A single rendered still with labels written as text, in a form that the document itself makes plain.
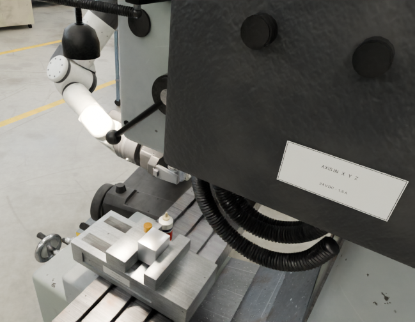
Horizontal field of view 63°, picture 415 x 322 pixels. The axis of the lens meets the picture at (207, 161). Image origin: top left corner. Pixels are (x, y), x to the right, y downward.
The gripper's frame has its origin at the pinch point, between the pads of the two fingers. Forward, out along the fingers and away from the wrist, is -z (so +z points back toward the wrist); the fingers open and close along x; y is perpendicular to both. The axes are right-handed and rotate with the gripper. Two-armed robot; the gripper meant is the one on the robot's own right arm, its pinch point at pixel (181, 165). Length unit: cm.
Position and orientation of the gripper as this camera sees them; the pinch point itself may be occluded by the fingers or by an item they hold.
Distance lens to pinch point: 82.0
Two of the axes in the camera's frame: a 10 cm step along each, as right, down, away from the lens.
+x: 5.3, -4.0, 7.5
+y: -1.0, 8.5, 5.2
